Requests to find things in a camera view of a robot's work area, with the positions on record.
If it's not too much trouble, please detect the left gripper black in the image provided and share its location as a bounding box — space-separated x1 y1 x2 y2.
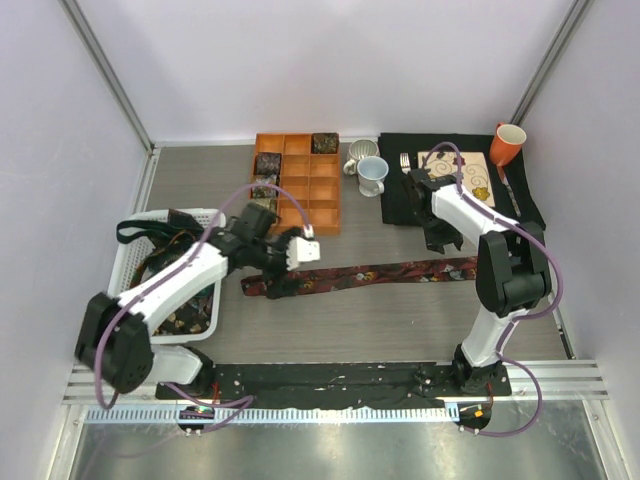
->
249 226 303 297

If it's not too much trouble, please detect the dark red patterned tie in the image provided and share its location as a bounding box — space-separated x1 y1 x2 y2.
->
241 256 477 297

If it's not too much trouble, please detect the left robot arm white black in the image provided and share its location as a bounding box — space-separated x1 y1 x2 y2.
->
75 204 320 408

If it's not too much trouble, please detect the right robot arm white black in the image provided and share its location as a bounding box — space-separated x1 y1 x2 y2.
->
403 169 551 395

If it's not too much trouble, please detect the pile of patterned ties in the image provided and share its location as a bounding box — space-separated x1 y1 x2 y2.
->
129 209 214 337

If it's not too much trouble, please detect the floral square plate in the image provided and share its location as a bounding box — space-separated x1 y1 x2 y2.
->
417 151 496 208

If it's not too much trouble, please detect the silver fork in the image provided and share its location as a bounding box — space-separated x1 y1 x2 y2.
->
399 152 412 174

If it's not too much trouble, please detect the rolled olive green tie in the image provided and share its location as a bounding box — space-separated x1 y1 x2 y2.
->
251 198 277 213

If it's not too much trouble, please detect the black cloth placemat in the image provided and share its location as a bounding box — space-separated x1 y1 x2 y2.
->
378 133 547 230

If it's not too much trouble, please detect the pale blue mug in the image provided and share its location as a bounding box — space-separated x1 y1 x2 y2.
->
357 156 389 198

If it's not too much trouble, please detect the rolled brown patterned tie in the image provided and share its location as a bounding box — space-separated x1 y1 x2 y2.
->
251 174 279 199

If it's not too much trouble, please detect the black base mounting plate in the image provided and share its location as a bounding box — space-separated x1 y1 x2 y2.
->
179 362 512 410

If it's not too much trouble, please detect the orange compartment tray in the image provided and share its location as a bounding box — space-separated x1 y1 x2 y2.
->
250 133 341 235

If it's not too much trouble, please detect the grey ribbed mug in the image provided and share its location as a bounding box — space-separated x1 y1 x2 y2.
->
343 139 379 176

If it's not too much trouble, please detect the orange mug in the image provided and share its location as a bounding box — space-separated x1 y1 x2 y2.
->
489 123 527 167

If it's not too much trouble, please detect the rolled purple patterned tie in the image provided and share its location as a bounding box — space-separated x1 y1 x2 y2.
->
254 152 282 176

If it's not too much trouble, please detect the rolled dark tie top right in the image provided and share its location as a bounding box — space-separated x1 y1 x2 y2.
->
311 132 340 155

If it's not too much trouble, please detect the white plastic basket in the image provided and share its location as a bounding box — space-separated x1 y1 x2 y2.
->
107 209 227 345

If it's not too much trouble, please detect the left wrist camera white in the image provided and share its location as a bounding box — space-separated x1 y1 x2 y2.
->
283 225 321 271

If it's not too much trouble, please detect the patterned handle knife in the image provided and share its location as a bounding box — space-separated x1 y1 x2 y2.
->
496 166 521 218

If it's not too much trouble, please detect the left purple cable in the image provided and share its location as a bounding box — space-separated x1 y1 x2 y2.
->
93 183 316 441

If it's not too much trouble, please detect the dark green tie strap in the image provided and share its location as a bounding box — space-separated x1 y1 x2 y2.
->
116 218 201 246

